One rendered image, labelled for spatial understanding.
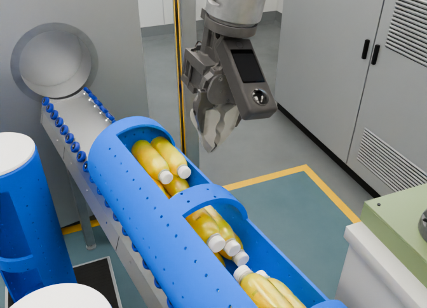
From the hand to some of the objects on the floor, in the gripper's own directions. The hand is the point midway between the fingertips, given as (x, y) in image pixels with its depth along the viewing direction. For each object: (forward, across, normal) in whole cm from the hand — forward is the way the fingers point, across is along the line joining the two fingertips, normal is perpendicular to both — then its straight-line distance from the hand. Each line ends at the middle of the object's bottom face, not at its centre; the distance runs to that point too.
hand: (213, 147), depth 65 cm
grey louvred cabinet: (+131, -220, -94) cm, 273 cm away
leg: (+164, -18, -121) cm, 204 cm away
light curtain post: (+152, -60, -70) cm, 178 cm away
